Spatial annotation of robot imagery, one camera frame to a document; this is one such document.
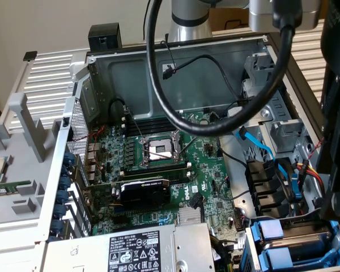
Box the black plastic clip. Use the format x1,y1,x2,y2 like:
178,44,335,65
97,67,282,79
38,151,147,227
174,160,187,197
237,95,258,110

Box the black plastic block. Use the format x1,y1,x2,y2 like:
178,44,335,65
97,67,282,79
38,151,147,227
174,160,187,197
87,23,123,54

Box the small black end cap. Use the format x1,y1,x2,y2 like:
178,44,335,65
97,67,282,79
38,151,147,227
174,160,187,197
22,50,38,62

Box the black wire with connector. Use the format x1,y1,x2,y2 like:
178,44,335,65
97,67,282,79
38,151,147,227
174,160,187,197
161,54,243,102

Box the open grey PC case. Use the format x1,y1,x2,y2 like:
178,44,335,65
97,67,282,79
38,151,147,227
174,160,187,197
38,29,340,272

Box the thin metal locking lever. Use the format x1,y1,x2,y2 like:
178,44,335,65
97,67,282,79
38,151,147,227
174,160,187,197
124,105,145,142
145,150,175,161

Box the red yellow power wire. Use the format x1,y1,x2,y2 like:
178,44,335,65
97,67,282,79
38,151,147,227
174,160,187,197
296,159,328,199

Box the silver metal drive cage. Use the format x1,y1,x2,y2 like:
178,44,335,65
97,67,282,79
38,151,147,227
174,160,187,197
226,52,315,159

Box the blue disk carrier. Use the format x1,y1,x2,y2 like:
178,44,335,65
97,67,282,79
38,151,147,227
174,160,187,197
257,245,340,272

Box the silver CPU socket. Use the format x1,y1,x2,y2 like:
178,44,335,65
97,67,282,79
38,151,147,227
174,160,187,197
138,133,186,168

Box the black graphics card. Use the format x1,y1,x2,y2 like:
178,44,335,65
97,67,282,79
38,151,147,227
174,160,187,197
83,177,172,212

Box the thin red black wire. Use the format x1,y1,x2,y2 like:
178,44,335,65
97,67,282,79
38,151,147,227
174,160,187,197
306,137,326,162

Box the green RAM stick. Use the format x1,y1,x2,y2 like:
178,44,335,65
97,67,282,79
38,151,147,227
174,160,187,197
0,181,32,198

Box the silver power supply unit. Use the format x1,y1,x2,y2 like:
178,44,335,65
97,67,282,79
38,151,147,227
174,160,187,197
44,222,216,272

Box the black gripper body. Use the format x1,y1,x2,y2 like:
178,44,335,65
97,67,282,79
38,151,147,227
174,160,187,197
320,0,340,134

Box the green motherboard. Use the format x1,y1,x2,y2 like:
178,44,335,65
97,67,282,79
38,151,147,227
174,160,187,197
84,109,246,252

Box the short black looped wire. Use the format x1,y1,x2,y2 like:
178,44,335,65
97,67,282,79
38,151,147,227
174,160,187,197
109,97,129,125

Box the black RAM slot white latch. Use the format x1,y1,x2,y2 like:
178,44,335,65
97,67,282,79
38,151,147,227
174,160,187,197
168,171,192,184
121,162,192,178
120,113,171,123
120,120,171,131

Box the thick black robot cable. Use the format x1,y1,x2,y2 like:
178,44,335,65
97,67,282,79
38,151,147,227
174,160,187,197
145,0,304,137

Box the black supply wire bundle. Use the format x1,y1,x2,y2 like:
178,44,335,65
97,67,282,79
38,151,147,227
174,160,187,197
209,235,239,272

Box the grey plastic parts rack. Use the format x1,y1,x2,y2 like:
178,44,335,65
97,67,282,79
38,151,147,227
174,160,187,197
0,92,63,227

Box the thin black hooked wire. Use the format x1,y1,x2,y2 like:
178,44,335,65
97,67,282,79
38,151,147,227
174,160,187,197
160,39,178,74

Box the metal socket cover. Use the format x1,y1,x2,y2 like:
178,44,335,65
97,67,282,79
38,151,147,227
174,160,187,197
172,131,198,157

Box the blue SATA wire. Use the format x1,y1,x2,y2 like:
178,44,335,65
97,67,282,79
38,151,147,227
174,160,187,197
274,158,304,201
236,127,276,160

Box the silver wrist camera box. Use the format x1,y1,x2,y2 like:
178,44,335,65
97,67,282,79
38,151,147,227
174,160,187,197
248,0,321,32

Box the silver chipset heatsink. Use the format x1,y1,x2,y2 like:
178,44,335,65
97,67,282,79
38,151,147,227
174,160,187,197
177,208,202,225

